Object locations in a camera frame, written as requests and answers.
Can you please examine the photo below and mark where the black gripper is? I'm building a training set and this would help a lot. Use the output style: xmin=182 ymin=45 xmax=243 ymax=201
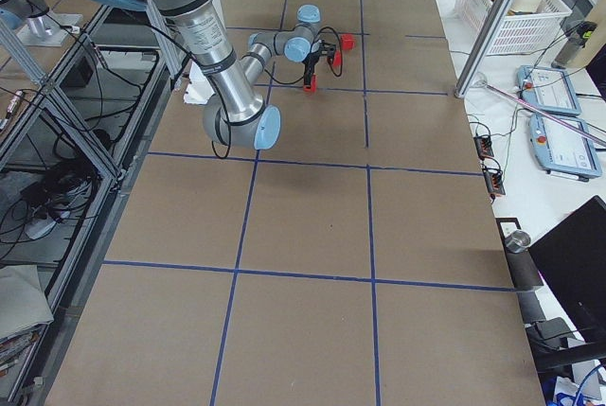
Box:
xmin=303 ymin=39 xmax=323 ymax=90

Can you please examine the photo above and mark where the red block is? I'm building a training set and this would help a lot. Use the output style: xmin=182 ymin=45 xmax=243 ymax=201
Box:
xmin=327 ymin=50 xmax=342 ymax=67
xmin=340 ymin=33 xmax=356 ymax=51
xmin=303 ymin=74 xmax=316 ymax=93

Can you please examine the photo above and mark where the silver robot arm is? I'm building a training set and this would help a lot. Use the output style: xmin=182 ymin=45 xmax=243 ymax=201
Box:
xmin=94 ymin=0 xmax=321 ymax=150

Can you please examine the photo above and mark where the white plastic basket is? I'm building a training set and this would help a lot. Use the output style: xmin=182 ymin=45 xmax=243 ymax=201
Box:
xmin=454 ymin=0 xmax=572 ymax=55

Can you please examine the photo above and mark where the upper teach pendant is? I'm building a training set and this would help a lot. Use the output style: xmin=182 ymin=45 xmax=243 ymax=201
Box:
xmin=517 ymin=65 xmax=581 ymax=116

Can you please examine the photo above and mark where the teach pendant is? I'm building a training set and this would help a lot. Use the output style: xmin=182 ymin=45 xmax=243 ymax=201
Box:
xmin=528 ymin=114 xmax=602 ymax=182
xmin=517 ymin=65 xmax=581 ymax=116

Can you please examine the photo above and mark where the lower teach pendant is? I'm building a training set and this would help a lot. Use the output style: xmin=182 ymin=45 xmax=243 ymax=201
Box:
xmin=528 ymin=114 xmax=602 ymax=182

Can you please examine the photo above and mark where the black laptop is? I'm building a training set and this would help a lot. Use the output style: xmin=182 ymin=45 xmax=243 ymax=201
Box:
xmin=529 ymin=195 xmax=605 ymax=343

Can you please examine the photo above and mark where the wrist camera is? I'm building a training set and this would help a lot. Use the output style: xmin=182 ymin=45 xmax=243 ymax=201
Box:
xmin=320 ymin=42 xmax=338 ymax=63

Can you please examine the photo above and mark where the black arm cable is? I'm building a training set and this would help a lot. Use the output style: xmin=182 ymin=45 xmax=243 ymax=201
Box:
xmin=269 ymin=26 xmax=345 ymax=87

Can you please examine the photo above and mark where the aluminium frame post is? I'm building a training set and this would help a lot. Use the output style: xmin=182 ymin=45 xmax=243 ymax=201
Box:
xmin=454 ymin=0 xmax=513 ymax=98

